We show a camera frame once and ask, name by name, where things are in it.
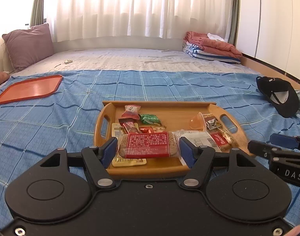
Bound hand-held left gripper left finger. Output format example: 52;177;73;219
39;137;118;190

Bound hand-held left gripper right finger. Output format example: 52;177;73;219
179;137;257;190

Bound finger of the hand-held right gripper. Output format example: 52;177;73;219
248;140;284;159
270;133;300;151

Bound tan yellow snack packet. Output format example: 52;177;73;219
111;122;147;168

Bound orange jelly cup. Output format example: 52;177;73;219
190;112;206;131

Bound long red snack packet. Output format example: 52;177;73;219
122;121;141;135

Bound dark brown snack packet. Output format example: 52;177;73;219
118;117;134;126

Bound black and white snack packet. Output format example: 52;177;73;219
204;117;223;131

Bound wooden tray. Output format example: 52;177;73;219
93;100;255;177

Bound red and white snack packet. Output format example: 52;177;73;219
121;104;142;119

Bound green snack packet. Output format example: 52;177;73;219
139;113;163;126

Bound blue checked bedcover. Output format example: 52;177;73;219
0;69;300;227

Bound black cap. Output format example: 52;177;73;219
256;76;300;118

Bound white quilted bed sheet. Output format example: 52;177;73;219
11;48;257;77

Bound small white controller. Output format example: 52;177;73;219
54;59;74;69

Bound orange plastic tray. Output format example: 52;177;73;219
0;74;63;104

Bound folded blue striped blanket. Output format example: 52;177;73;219
182;42;241;64

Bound cream bed headboard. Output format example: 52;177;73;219
53;35;187;54

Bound folded blankets stack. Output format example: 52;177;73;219
184;31;243;58

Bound white cloth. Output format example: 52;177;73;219
207;33;226;42

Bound white wardrobe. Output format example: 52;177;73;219
235;0;300;77

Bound purple pillow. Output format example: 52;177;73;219
2;23;55;73

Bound pink cloth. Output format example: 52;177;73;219
0;71;10;87

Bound green curtain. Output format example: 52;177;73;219
29;0;46;26
228;0;241;47

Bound white sheer curtain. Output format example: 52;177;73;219
0;0;236;45

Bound wooden bed frame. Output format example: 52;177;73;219
239;53;300;91

